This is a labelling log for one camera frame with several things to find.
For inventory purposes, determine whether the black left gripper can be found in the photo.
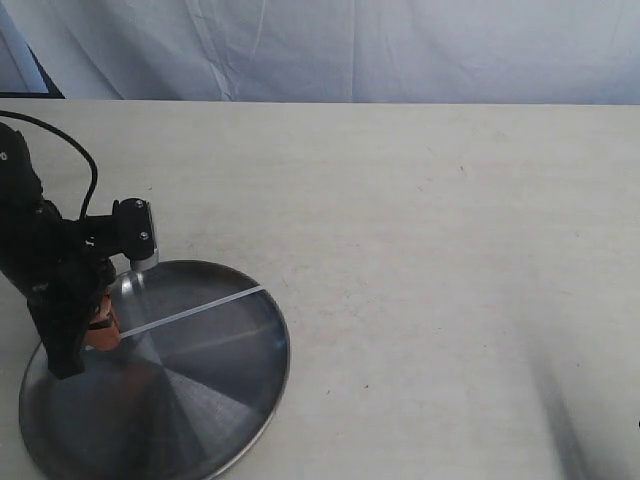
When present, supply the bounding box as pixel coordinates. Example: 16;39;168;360
27;200;121;379

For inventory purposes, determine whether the thin translucent plastic tube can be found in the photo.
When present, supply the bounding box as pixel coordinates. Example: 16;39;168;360
120;285;264;339

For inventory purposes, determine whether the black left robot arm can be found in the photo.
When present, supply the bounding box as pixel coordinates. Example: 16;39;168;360
1;124;115;379

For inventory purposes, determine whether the round stainless steel plate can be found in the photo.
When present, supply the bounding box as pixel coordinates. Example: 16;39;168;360
18;260;290;479

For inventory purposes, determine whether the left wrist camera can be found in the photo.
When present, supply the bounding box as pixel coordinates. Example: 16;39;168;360
76;198;159;272

